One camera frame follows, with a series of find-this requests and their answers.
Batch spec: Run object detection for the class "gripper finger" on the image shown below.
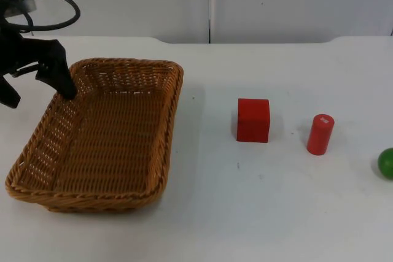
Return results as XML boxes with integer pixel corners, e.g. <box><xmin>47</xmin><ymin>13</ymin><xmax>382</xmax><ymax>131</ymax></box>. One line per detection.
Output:
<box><xmin>0</xmin><ymin>74</ymin><xmax>22</xmax><ymax>109</ymax></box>
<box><xmin>35</xmin><ymin>56</ymin><xmax>78</xmax><ymax>100</ymax></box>

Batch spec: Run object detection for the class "brown wicker basket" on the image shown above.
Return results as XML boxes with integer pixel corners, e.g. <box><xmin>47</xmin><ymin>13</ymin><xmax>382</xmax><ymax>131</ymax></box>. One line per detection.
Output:
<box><xmin>5</xmin><ymin>57</ymin><xmax>184</xmax><ymax>214</ymax></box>

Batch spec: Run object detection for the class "red cylinder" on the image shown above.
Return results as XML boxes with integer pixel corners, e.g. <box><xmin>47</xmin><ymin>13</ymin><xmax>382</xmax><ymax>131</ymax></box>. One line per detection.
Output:
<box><xmin>306</xmin><ymin>114</ymin><xmax>335</xmax><ymax>156</ymax></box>

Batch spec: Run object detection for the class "red cube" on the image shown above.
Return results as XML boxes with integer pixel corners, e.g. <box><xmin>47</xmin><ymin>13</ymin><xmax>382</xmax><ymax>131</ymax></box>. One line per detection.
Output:
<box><xmin>236</xmin><ymin>98</ymin><xmax>271</xmax><ymax>144</ymax></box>

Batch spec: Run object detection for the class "green ball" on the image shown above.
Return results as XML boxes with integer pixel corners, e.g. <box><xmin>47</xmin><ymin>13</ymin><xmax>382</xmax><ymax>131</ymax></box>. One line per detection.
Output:
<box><xmin>377</xmin><ymin>147</ymin><xmax>393</xmax><ymax>180</ymax></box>

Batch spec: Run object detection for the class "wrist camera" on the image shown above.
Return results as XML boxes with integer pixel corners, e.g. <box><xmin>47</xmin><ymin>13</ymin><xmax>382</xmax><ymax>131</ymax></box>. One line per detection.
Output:
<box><xmin>0</xmin><ymin>0</ymin><xmax>38</xmax><ymax>19</ymax></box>

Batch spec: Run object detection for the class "black cable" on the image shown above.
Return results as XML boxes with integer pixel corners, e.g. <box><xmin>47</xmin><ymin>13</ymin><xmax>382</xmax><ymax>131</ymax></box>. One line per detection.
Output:
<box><xmin>5</xmin><ymin>0</ymin><xmax>82</xmax><ymax>33</ymax></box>

